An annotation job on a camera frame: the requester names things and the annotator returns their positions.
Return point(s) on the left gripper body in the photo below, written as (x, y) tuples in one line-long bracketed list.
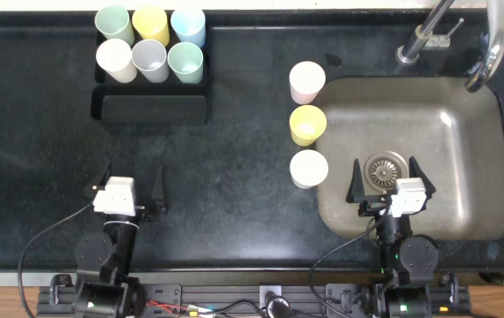
[(145, 212)]

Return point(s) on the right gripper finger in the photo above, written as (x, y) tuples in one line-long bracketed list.
[(415, 170), (356, 187)]

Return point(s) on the steel sink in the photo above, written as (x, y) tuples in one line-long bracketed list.
[(454, 132)]

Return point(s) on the mounting rail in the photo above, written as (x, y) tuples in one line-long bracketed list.
[(225, 296)]

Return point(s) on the steel tap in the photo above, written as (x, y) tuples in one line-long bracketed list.
[(496, 48)]

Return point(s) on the white cup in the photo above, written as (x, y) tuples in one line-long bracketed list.
[(309, 168), (114, 57)]

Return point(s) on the grey cup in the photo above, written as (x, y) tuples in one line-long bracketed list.
[(149, 57)]

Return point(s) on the black tray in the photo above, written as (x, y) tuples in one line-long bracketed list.
[(154, 108)]

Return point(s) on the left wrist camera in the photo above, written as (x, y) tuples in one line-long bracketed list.
[(115, 196)]

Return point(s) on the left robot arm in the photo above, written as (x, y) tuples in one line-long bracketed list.
[(119, 247)]

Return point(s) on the yellow cup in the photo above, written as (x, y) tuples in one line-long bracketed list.
[(307, 123), (149, 22)]

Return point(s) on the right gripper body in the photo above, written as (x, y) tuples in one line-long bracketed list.
[(373, 205)]

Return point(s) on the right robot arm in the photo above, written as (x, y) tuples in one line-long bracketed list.
[(417, 258)]

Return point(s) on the blue cup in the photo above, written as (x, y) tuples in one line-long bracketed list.
[(187, 24)]

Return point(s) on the green cup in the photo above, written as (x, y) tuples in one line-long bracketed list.
[(185, 59), (112, 22)]

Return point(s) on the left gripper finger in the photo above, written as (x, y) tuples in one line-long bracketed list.
[(160, 194), (100, 176)]

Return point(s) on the pink cup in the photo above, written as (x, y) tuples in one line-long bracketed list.
[(306, 79)]

